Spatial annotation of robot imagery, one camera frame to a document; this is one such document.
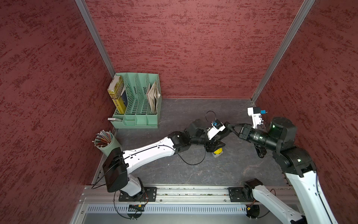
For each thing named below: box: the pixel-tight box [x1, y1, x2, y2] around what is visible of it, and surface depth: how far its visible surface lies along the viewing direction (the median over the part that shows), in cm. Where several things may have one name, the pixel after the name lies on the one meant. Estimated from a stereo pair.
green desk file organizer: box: [110, 72, 162, 129], surface depth 103 cm
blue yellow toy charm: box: [211, 147, 224, 158], surface depth 82 cm
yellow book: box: [107, 75, 127, 115], surface depth 99 cm
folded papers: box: [147, 81, 161, 115], surface depth 98 cm
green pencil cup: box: [91, 129, 123, 157], surface depth 82 cm
